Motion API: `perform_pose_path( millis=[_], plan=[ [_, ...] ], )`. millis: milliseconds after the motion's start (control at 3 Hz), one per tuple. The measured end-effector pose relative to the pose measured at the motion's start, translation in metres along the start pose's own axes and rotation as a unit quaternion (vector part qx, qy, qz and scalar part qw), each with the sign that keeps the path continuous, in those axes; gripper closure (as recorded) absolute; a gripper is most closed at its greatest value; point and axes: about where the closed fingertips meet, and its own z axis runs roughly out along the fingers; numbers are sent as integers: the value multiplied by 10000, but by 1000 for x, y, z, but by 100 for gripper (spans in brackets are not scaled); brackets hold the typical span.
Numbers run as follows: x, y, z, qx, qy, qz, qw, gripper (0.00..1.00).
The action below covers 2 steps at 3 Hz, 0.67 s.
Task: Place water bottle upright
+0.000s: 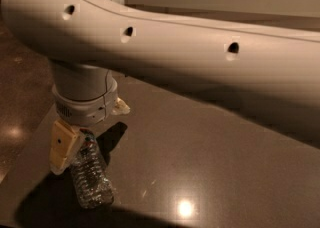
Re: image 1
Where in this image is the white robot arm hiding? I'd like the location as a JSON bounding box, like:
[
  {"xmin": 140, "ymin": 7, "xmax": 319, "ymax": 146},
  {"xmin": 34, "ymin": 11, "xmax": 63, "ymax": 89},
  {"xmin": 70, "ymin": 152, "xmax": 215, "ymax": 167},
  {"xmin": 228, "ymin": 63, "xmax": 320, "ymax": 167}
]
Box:
[{"xmin": 1, "ymin": 0, "xmax": 320, "ymax": 173}]

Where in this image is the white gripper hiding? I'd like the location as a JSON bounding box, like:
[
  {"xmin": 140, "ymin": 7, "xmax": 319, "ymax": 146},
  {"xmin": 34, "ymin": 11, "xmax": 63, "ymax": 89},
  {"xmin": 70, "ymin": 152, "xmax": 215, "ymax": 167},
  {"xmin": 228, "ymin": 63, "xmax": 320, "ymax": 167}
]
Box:
[{"xmin": 49, "ymin": 79, "xmax": 130, "ymax": 175}]

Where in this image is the clear plastic water bottle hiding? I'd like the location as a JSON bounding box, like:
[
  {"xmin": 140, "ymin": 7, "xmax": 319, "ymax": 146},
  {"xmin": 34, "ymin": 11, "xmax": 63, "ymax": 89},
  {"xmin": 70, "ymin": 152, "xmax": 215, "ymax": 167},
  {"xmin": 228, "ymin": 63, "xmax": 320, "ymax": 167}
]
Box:
[{"xmin": 70, "ymin": 129, "xmax": 114, "ymax": 209}]

